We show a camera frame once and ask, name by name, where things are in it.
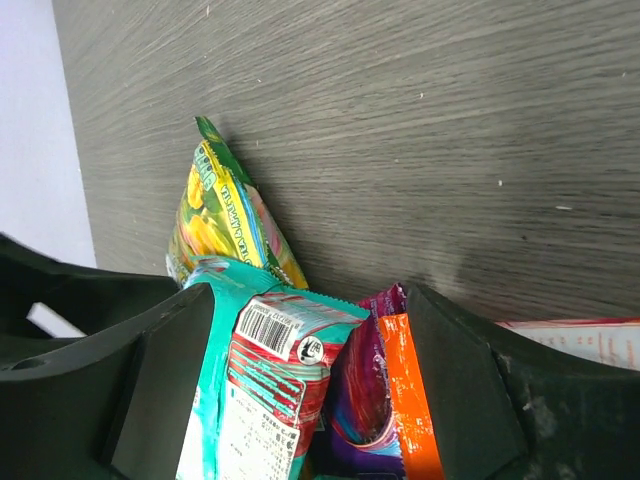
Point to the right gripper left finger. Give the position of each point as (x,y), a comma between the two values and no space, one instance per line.
(112,405)

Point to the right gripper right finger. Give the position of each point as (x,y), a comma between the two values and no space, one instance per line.
(506,407)

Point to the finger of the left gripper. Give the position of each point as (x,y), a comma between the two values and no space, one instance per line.
(90,299)

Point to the orange snack packet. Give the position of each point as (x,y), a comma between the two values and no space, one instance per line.
(410,407)

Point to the teal Fox's candy bag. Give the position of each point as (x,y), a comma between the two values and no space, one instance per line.
(610,341)
(265,373)

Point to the purple Fox's berries candy bag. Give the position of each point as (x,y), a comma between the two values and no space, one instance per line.
(356,436)

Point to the green Fox's candy bag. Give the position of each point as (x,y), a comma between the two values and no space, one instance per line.
(221,212)

